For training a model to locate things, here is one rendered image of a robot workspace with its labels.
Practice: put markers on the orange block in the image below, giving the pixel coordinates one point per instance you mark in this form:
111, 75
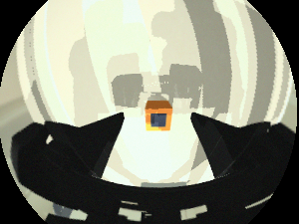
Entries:
158, 115

